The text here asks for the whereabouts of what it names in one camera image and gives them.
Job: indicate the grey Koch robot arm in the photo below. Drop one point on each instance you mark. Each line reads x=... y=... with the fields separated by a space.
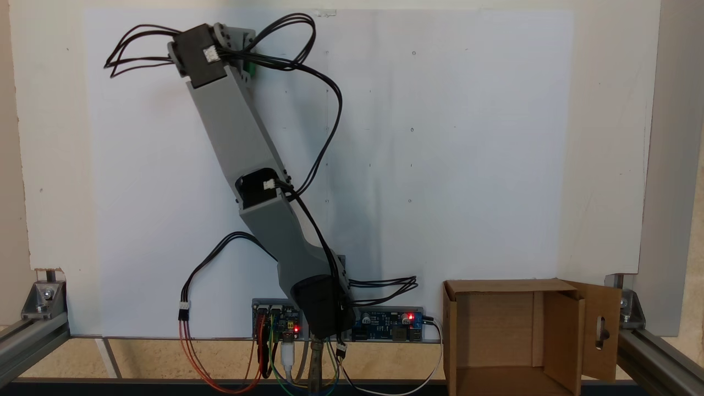
x=236 y=126

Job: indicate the aluminium frame rail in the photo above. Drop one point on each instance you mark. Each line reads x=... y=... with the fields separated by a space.
x=660 y=357
x=27 y=344

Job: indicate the blue power converter board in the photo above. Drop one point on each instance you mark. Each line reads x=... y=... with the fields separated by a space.
x=385 y=324

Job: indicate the open cardboard box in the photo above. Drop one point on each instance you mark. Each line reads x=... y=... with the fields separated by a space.
x=495 y=330

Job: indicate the large white paper sheet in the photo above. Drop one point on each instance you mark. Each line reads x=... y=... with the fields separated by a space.
x=440 y=165

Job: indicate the green die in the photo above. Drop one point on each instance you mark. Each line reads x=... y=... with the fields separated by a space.
x=251 y=69

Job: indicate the metal corner bracket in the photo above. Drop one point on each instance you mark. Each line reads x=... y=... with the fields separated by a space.
x=632 y=313
x=41 y=300

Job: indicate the clear tape piece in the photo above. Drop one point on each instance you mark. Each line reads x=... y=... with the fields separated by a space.
x=325 y=12

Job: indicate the blue motor controller board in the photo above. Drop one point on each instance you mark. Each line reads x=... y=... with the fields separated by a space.
x=283 y=319

